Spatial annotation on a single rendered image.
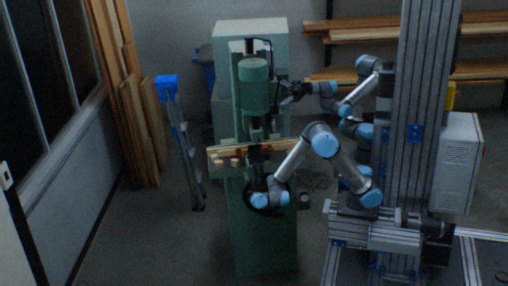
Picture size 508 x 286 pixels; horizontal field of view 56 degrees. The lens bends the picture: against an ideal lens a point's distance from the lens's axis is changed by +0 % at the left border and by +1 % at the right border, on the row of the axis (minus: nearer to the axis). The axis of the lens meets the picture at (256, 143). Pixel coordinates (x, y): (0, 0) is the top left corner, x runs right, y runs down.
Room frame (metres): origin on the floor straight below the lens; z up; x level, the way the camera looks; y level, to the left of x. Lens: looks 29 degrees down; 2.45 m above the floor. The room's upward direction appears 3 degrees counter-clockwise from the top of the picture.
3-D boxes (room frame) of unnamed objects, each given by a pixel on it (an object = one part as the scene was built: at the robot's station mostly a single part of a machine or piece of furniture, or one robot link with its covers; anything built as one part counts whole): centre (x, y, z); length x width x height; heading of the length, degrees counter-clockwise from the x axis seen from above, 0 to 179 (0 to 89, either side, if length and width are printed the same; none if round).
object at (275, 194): (2.01, -0.10, 1.00); 0.11 x 0.11 x 0.08; 5
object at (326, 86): (2.61, -0.44, 1.34); 0.11 x 0.08 x 0.09; 97
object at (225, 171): (2.54, 0.00, 0.87); 0.61 x 0.30 x 0.06; 97
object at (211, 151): (2.67, 0.02, 0.93); 0.60 x 0.02 x 0.05; 97
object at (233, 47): (2.94, 0.03, 1.16); 0.22 x 0.22 x 0.72; 7
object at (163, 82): (3.38, 0.59, 0.58); 0.27 x 0.25 x 1.16; 89
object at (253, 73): (2.65, -0.01, 1.35); 0.18 x 0.18 x 0.31
